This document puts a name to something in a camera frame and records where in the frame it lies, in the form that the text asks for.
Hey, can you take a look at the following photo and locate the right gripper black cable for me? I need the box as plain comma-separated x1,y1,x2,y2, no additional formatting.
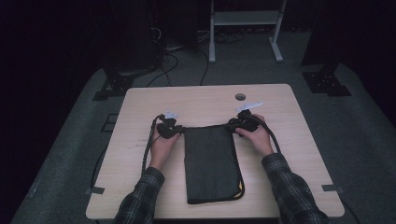
248,114,282,155

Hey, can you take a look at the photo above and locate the person's left hand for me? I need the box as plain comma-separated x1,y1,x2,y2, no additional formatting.
148,128,181,171

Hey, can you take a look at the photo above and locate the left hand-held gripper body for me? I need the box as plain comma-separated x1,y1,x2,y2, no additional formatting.
156,110,180,140

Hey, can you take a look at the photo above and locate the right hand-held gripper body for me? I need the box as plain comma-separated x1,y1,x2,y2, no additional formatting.
234,101,263,133

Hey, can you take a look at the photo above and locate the black floor outlet cover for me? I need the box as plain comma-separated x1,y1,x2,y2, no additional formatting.
100,113,120,133

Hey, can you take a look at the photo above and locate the dark grey and yellow cloth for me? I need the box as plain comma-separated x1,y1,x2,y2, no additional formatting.
182,123,246,205

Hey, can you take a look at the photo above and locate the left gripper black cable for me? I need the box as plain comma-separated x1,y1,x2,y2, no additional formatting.
141,114,165,175

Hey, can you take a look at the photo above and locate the dark equipment cabinet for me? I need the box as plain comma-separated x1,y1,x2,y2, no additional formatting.
102,0,161,75

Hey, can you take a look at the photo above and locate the black floor cable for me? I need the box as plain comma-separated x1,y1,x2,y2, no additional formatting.
146,51,180,89
199,49,210,87

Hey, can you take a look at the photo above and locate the black stand base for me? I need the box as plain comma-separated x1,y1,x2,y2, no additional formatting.
92,74,135,102
302,70,353,98

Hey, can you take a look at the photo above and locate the person's right hand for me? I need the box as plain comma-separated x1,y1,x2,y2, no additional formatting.
234,114,276,159

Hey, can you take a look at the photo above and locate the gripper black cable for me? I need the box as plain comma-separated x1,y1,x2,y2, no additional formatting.
141,114,165,175
248,114,282,155

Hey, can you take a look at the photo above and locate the white metal stand frame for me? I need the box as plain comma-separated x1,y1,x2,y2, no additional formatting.
208,0,288,64

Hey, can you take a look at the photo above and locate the black cable beside table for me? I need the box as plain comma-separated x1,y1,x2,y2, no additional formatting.
90,145,108,190

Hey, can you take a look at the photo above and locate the grey tape piece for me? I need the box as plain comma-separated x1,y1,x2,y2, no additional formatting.
85,186,106,196
321,184,346,193

